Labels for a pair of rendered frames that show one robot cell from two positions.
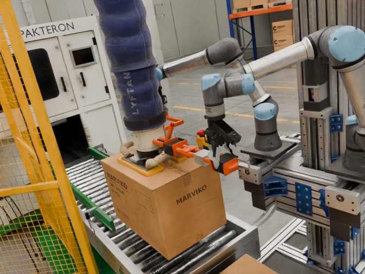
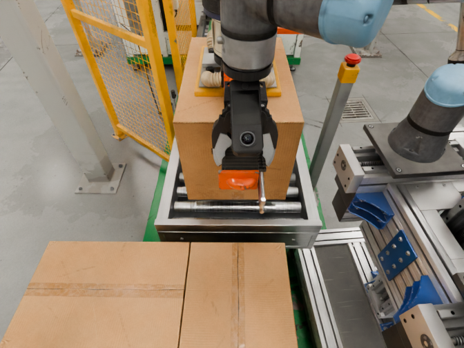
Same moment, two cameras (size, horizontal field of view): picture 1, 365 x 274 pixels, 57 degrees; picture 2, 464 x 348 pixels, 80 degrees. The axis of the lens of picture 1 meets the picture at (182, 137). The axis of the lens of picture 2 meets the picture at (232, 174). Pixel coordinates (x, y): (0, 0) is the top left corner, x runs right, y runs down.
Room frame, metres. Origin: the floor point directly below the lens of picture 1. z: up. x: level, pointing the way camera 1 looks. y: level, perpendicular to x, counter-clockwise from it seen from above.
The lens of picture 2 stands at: (0.90, -0.34, 1.61)
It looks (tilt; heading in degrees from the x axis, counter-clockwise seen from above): 49 degrees down; 33
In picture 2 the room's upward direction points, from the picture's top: straight up
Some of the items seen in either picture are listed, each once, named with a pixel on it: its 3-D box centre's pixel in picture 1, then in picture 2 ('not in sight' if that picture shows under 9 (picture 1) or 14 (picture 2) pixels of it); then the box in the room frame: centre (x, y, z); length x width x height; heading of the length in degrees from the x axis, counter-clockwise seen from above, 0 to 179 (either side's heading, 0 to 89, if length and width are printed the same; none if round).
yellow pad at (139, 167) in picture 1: (138, 161); (211, 64); (1.67, 0.26, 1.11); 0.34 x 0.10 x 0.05; 33
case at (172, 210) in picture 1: (161, 190); (236, 114); (1.72, 0.18, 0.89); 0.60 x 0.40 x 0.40; 33
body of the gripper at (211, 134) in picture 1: (216, 129); (245, 94); (1.24, -0.14, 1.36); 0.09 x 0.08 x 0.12; 33
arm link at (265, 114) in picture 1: (265, 117); (447, 96); (1.72, -0.46, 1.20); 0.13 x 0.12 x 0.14; 158
